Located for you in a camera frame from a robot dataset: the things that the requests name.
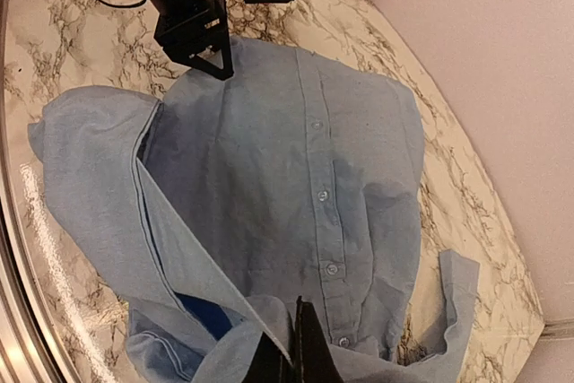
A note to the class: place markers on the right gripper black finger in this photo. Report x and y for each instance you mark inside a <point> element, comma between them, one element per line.
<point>311,360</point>

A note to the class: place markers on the front aluminium rail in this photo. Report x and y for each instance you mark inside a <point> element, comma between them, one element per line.
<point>26,354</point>

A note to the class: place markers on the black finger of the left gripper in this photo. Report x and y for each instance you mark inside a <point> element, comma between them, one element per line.
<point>212,55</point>

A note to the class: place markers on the light blue button shirt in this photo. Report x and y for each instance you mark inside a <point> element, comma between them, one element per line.
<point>212,210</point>

